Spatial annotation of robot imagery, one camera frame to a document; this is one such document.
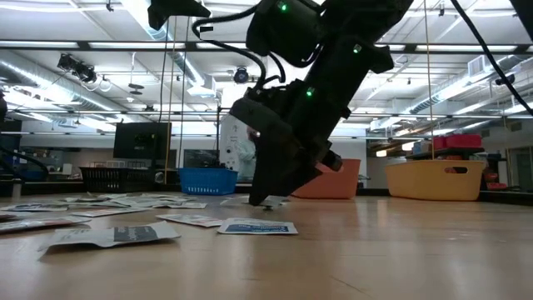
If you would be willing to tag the dark wall shelf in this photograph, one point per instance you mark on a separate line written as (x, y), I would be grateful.
(445, 151)

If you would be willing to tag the green striped bandage wrapper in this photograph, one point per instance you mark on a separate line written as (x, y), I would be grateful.
(112, 196)
(162, 195)

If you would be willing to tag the plain white bandage wrapper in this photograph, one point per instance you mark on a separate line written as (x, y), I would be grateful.
(275, 202)

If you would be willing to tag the blue plastic bin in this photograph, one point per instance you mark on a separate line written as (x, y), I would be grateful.
(208, 181)

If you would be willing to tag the small black ceiling camera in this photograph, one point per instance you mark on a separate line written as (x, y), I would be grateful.
(505, 79)

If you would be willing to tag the small dark screen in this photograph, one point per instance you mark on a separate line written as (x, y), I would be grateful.
(200, 157)

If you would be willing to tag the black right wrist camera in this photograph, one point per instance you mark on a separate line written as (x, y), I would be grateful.
(258, 110)

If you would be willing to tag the red object on rack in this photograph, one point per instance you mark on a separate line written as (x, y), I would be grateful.
(493, 177)

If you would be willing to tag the silver ventilation duct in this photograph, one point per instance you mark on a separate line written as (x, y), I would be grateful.
(41, 83)
(458, 86)
(160, 35)

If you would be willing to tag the packets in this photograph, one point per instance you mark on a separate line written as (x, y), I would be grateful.
(8, 216)

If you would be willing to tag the white orange ointment packet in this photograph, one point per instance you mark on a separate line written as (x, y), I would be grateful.
(104, 212)
(189, 219)
(37, 224)

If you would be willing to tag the orange plastic bin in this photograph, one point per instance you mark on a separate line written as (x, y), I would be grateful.
(343, 183)

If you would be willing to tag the black monitor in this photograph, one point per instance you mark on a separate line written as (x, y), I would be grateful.
(141, 139)

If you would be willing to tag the black ceiling camera cluster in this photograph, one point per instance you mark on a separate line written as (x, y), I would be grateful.
(77, 68)

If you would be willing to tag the black overhead camera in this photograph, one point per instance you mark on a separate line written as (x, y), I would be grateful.
(241, 76)

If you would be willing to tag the black overhead crossbar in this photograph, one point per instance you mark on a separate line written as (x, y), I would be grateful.
(125, 46)

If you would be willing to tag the yellow plastic bin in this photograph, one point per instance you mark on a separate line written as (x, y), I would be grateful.
(433, 183)

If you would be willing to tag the red storage bins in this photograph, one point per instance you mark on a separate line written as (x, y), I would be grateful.
(462, 141)

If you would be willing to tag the black background rig frame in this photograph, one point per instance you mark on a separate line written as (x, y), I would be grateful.
(217, 133)

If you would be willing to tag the black mesh basket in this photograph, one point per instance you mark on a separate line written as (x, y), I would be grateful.
(116, 179)

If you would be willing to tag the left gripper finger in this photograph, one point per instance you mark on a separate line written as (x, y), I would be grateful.
(183, 5)
(183, 13)

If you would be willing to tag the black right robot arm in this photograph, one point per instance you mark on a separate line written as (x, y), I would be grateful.
(354, 62)

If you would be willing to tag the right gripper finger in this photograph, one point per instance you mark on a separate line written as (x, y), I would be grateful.
(279, 175)

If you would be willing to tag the white grey antiseptic towelette packet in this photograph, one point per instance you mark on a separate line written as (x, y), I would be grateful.
(189, 205)
(133, 234)
(137, 203)
(89, 199)

